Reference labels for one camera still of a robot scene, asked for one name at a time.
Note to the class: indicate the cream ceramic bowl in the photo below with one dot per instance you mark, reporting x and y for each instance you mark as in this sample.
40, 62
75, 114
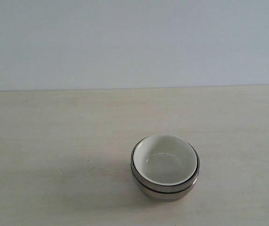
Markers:
166, 160

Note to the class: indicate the stainless steel bowl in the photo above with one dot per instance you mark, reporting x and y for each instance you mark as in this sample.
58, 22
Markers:
136, 174
164, 197

